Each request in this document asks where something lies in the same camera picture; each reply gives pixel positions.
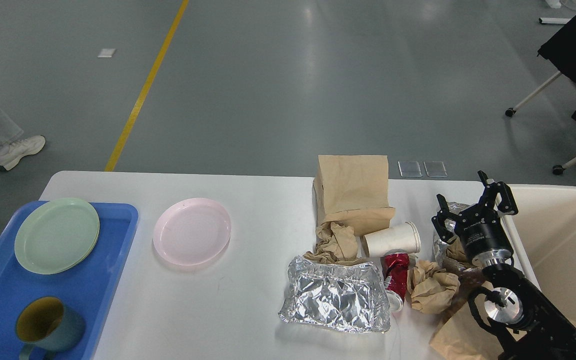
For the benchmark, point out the green plate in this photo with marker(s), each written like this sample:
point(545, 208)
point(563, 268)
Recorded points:
point(57, 236)

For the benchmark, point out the crushed red soda can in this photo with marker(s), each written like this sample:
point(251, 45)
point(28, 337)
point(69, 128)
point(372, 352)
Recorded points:
point(395, 268)

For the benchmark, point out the crumpled brown paper on foil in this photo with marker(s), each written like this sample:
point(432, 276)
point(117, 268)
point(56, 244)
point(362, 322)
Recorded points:
point(455, 251)

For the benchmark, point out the clear floor plate right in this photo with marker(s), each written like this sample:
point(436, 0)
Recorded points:
point(435, 169)

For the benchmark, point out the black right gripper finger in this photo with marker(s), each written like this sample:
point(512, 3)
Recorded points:
point(439, 221)
point(497, 199)

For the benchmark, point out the clear floor plate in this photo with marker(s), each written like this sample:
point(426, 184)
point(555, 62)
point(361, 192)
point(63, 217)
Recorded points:
point(435, 169)
point(410, 169)

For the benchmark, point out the white paper cup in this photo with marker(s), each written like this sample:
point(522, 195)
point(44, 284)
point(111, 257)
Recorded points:
point(402, 237)

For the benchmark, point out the upright brown paper bag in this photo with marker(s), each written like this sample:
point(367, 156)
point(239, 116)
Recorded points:
point(352, 190)

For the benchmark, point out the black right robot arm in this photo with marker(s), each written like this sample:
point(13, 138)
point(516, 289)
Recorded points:
point(524, 321)

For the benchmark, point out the crumpled brown paper middle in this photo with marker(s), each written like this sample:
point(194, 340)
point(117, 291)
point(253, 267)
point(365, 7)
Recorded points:
point(430, 287)

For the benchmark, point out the teal mug yellow inside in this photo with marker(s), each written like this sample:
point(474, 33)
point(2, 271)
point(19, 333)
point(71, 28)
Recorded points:
point(50, 325)

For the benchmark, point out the crumpled brown paper left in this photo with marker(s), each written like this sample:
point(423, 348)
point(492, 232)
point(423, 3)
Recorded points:
point(336, 244)

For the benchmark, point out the pink plate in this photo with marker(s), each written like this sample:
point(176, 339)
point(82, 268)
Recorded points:
point(192, 231)

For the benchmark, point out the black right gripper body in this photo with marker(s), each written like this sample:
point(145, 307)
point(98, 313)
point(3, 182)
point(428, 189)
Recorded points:
point(483, 237)

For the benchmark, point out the large crumpled foil sheet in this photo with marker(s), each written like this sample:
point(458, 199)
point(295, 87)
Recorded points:
point(344, 298)

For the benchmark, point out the blue plastic tray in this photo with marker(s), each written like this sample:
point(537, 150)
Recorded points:
point(88, 287)

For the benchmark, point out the flat brown paper bag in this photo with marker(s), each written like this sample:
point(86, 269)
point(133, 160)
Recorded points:
point(459, 337)

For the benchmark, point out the small crumpled foil sheet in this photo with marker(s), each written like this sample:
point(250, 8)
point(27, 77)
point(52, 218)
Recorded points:
point(452, 266)

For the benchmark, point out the clear floor plate left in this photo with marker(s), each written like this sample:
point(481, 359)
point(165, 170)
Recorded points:
point(410, 169)

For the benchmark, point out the beige plastic bin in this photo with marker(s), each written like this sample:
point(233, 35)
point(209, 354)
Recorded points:
point(546, 228)

